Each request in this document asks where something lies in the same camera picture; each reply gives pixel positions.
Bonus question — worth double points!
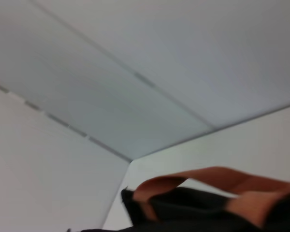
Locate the black food bag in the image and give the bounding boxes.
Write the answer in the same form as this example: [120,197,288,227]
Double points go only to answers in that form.
[67,166,290,232]

